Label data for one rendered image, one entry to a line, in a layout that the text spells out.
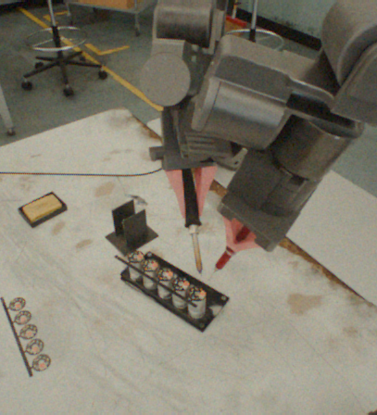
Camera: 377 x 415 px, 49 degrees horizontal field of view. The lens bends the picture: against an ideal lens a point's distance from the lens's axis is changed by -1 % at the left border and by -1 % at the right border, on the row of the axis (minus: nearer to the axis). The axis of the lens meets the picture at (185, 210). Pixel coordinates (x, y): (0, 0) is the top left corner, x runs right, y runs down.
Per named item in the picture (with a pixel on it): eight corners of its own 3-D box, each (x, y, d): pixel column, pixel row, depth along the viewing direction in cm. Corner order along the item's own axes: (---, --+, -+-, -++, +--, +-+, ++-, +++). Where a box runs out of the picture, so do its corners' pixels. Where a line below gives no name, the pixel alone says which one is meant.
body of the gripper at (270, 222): (211, 212, 39) (242, 160, 33) (260, 159, 45) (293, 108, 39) (268, 256, 38) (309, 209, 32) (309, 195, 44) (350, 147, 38)
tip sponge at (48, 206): (54, 195, 81) (52, 190, 80) (68, 209, 78) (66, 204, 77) (18, 213, 77) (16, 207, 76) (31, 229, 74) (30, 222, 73)
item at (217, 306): (119, 282, 66) (119, 277, 65) (149, 255, 70) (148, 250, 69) (202, 335, 59) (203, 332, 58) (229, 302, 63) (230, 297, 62)
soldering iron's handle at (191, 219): (200, 228, 59) (189, 151, 64) (203, 221, 57) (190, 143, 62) (183, 230, 59) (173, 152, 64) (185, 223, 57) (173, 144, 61)
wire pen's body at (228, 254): (220, 273, 51) (258, 226, 42) (210, 265, 51) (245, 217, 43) (227, 265, 52) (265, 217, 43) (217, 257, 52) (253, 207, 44)
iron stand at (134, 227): (149, 256, 74) (171, 209, 72) (112, 257, 68) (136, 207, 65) (130, 237, 78) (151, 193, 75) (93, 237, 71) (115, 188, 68)
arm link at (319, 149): (251, 171, 34) (291, 108, 29) (253, 126, 37) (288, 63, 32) (326, 194, 35) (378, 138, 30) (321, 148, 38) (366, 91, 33)
